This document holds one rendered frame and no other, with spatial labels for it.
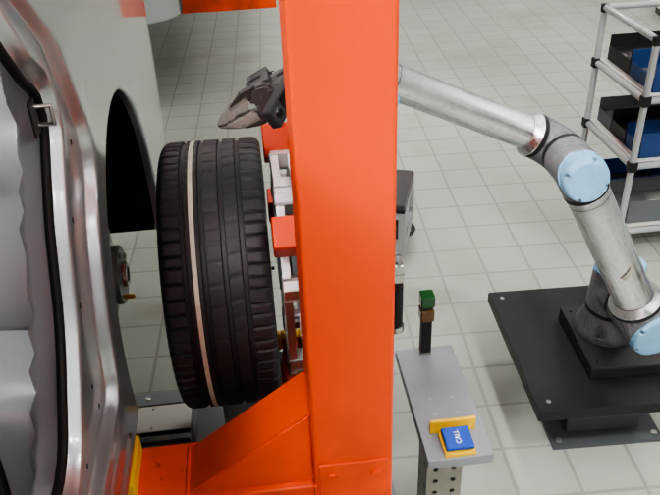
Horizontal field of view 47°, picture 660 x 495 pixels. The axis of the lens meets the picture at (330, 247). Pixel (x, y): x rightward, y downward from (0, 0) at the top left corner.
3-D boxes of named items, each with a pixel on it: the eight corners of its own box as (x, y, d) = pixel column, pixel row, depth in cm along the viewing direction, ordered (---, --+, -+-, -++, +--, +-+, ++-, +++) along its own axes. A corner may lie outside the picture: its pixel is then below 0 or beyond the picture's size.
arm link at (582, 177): (660, 305, 231) (582, 120, 189) (691, 344, 217) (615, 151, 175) (614, 329, 234) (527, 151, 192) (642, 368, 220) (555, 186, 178)
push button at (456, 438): (440, 433, 196) (440, 427, 194) (467, 430, 196) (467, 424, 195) (447, 454, 190) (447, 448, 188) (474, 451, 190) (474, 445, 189)
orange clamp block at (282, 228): (270, 227, 167) (270, 216, 158) (306, 224, 168) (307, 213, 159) (273, 258, 166) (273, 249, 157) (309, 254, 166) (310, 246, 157)
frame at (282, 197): (279, 291, 230) (264, 124, 201) (301, 289, 231) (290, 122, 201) (293, 420, 185) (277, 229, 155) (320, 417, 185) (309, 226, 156)
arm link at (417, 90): (575, 122, 203) (349, 30, 178) (595, 142, 192) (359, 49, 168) (551, 158, 208) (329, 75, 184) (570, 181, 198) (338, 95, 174)
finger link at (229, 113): (217, 115, 170) (252, 94, 168) (218, 129, 166) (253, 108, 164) (209, 105, 168) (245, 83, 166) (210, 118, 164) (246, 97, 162)
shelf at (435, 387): (395, 357, 226) (395, 350, 225) (451, 352, 228) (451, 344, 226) (427, 469, 190) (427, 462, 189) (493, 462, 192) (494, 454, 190)
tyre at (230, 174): (173, 438, 158) (200, 384, 223) (286, 425, 160) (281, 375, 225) (143, 121, 158) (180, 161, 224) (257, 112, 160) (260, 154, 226)
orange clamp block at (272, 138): (264, 163, 197) (260, 129, 197) (294, 160, 198) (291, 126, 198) (263, 158, 190) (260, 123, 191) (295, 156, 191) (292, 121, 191)
